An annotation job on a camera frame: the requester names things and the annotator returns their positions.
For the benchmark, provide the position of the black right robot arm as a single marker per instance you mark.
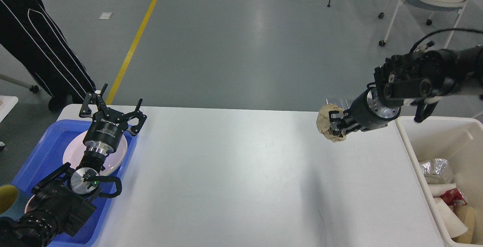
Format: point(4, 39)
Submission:
point(419, 78)

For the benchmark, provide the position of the person in black tracksuit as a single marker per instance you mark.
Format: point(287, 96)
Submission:
point(32, 37)

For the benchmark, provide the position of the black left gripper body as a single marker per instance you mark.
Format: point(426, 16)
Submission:
point(105, 132)

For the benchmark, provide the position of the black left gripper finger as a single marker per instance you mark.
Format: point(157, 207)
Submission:
point(132, 122)
point(96, 98)

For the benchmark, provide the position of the brown paper ball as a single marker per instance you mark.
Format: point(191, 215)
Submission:
point(324, 125)

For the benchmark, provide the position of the white plastic bin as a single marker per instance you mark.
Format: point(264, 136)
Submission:
point(458, 140)

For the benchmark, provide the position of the right floor plate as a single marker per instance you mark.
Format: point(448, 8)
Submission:
point(348, 103)

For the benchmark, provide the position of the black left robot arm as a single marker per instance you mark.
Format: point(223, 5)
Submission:
point(63, 200)

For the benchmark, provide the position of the pink plate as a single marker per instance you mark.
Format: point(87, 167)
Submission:
point(74, 153)

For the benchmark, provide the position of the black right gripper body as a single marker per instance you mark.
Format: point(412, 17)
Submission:
point(370, 112)

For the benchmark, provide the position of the floor plate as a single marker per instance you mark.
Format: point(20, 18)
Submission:
point(348, 103)
point(338, 102)

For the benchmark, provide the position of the white paper cup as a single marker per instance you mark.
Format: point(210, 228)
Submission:
point(454, 226)
point(437, 190)

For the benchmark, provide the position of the large brown paper bag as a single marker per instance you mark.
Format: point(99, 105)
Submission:
point(467, 215)

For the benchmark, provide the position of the red foil wrapper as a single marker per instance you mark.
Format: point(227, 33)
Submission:
point(454, 197)

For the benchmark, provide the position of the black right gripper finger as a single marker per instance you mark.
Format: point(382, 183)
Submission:
point(340, 117)
point(343, 131)

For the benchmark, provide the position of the white side table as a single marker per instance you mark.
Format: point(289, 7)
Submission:
point(6, 105)

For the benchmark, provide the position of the left floor plate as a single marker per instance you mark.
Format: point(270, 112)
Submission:
point(338, 102)

